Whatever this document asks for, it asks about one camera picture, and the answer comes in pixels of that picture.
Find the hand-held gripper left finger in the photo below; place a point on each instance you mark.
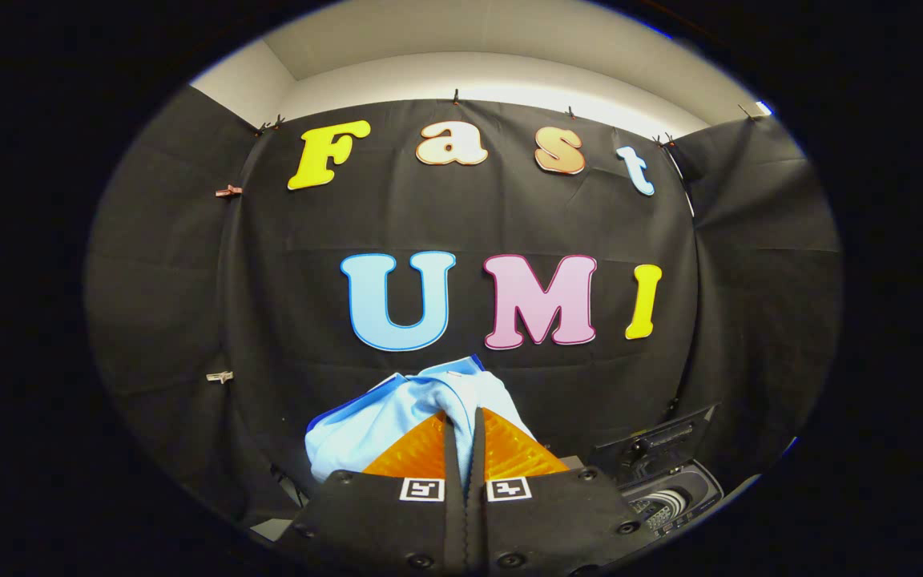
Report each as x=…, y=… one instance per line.
x=453, y=497

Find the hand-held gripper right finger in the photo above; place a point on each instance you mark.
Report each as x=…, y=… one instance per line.
x=477, y=497

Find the light blue polo shirt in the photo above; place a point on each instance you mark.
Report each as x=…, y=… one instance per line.
x=381, y=417

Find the grey washing machine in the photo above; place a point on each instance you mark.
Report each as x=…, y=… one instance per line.
x=670, y=503

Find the black backdrop cloth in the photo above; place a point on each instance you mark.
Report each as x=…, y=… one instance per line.
x=285, y=304

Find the silver spring clip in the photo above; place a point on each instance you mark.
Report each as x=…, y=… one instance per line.
x=219, y=376

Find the copper spring clip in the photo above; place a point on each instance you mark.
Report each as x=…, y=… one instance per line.
x=228, y=191

